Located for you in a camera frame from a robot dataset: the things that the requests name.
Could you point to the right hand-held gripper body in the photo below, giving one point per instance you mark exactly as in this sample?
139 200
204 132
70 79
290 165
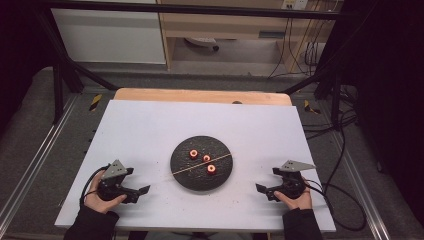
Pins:
293 185

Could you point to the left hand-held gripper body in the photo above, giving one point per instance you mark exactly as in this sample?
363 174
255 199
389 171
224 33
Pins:
111 186

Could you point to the thin wooden skewer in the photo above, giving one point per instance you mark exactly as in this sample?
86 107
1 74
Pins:
186 169

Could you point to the black round plate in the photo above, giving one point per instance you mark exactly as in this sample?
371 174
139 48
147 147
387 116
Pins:
200 181

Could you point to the person's right hand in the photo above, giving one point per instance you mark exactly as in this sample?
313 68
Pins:
301 203

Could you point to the person's left hand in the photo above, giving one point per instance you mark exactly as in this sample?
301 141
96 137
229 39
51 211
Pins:
96 203

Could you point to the yellow black tape strip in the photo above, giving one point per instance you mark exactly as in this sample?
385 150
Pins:
311 107
95 102

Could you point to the black metal stand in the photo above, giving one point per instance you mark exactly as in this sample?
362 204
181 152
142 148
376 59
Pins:
335 100
58 93

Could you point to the wooden table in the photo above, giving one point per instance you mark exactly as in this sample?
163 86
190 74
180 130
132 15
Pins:
200 96

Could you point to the white cabinet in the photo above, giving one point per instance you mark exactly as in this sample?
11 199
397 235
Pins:
106 36

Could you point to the black curtain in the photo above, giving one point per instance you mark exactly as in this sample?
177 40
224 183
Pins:
20 50
390 83

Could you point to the white curved device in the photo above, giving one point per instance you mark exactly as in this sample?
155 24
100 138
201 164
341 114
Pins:
200 41

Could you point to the light wooden desk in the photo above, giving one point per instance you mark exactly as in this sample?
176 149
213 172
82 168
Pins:
216 26

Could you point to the white power strip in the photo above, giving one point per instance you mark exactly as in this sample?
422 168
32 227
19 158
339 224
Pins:
295 4

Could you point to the silver metal rail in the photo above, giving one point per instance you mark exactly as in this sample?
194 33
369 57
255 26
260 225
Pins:
33 163
363 190

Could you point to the black metal frame bar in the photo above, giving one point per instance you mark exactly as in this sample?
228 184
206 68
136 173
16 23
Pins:
200 9

